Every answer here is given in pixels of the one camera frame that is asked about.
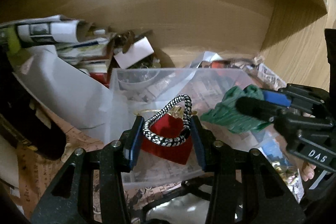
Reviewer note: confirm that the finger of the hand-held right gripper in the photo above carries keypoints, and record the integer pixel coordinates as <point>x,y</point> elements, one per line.
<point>252,107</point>
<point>275,98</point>

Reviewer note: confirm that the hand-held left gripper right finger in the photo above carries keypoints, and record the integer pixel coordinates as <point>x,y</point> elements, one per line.
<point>198,144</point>

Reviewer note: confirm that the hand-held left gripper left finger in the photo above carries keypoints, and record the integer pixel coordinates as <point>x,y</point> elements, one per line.
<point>136,141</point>

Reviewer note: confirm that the green cloth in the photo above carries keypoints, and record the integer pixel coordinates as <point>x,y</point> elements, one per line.
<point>231,116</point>

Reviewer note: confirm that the red cloth pouch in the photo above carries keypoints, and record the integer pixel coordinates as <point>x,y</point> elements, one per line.
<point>168,154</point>

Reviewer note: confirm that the clear plastic box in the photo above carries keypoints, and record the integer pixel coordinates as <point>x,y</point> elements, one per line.
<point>136,98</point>

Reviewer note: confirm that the person's right hand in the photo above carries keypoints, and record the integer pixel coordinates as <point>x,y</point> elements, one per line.
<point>307,172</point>

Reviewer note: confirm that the silver foil packet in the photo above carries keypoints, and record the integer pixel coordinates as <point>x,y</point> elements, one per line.
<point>290,182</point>

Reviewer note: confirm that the red box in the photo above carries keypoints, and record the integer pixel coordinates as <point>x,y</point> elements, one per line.
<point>101,75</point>

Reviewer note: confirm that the grey plastic sheet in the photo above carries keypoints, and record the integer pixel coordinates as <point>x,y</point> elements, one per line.
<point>65,87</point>

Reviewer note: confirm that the white card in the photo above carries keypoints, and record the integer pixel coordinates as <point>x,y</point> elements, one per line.
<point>134,52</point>

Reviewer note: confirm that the newsprint patterned mat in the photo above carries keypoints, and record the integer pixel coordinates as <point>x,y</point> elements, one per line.
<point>44,174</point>

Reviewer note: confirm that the cardboard box with coloured labels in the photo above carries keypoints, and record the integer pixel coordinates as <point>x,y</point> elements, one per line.
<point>210,16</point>

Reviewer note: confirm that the black case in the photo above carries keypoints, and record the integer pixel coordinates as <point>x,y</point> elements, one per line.
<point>34,134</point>

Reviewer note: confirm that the stack of printed booklets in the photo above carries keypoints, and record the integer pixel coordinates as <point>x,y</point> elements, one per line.
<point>84,52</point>

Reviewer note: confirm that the rolled newspaper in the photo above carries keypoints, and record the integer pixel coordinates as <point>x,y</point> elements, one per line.
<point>63,29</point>

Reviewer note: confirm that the yellow-green tube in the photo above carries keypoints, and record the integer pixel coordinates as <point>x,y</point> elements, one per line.
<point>12,40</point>

